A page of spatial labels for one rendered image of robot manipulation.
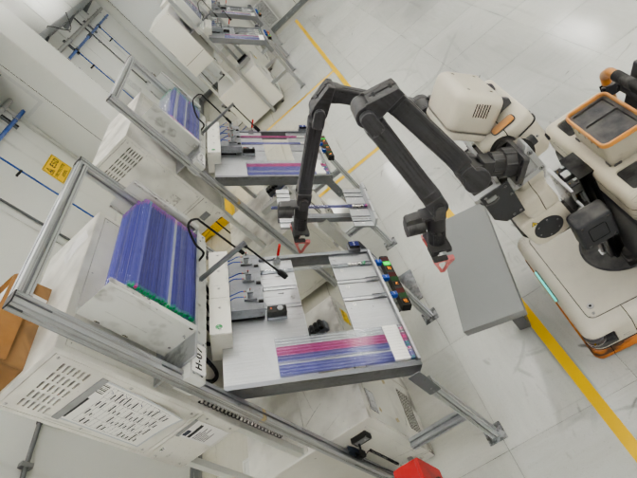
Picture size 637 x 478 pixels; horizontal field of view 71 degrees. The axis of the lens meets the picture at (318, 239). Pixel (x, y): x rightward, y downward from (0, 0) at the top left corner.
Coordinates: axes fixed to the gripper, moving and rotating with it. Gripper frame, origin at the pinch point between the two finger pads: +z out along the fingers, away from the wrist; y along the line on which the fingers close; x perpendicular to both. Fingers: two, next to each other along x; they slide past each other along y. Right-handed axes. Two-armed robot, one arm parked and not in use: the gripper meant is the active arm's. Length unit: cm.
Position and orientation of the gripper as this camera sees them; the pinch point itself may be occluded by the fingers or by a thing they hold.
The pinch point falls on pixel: (299, 245)
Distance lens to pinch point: 195.8
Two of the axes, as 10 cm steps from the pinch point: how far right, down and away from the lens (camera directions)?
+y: 2.1, 5.8, -7.9
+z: -0.9, 8.1, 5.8
